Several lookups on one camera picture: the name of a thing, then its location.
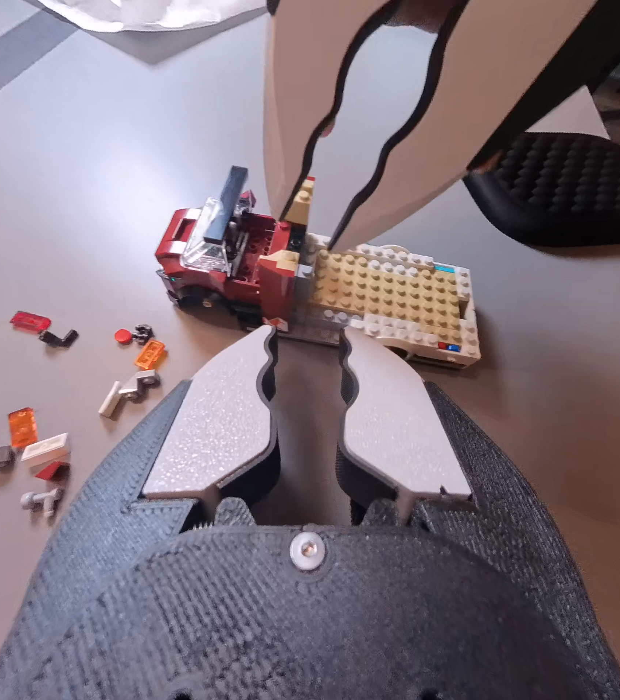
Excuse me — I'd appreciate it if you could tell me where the white flat tile brick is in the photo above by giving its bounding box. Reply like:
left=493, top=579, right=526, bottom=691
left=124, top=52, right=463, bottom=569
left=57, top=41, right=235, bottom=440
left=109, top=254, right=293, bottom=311
left=98, top=381, right=122, bottom=419

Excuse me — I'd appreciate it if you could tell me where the light grey tap brick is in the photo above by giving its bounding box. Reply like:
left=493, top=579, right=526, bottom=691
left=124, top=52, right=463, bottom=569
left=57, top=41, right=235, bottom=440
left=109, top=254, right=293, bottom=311
left=20, top=487, right=65, bottom=517

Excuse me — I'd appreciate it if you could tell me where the white paper bag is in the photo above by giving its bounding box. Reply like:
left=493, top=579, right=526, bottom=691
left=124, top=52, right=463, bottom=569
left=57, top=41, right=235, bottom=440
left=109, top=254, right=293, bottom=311
left=36, top=0, right=269, bottom=34

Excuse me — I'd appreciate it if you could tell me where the orange transparent plate brick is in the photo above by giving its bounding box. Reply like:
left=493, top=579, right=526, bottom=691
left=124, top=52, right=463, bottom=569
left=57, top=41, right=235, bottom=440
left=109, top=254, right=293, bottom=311
left=134, top=339, right=168, bottom=370
left=8, top=407, right=39, bottom=449

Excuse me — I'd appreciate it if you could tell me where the grey bracket brick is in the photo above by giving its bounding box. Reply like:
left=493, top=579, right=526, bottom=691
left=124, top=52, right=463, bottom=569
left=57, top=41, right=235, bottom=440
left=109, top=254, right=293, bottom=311
left=118, top=369, right=162, bottom=403

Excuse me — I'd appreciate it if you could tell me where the white slope brick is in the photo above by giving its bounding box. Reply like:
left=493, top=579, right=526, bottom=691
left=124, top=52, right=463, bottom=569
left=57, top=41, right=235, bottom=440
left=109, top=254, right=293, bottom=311
left=20, top=433, right=71, bottom=467

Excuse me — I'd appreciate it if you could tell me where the toy brick truck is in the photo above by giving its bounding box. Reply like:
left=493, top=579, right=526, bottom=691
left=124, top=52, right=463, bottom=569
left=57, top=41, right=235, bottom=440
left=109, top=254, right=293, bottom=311
left=155, top=166, right=481, bottom=370

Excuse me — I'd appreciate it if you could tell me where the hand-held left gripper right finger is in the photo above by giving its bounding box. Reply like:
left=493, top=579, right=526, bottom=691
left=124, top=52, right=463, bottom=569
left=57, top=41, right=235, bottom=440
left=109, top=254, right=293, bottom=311
left=337, top=327, right=473, bottom=523

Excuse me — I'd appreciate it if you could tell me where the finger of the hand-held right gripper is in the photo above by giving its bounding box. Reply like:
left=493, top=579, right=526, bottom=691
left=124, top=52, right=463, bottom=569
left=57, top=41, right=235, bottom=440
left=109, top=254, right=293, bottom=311
left=262, top=0, right=398, bottom=222
left=329, top=0, right=599, bottom=253

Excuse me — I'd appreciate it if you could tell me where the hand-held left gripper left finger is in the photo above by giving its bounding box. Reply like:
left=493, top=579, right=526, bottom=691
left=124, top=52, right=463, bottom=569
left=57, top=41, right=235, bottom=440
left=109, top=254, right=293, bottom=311
left=140, top=325, right=280, bottom=526

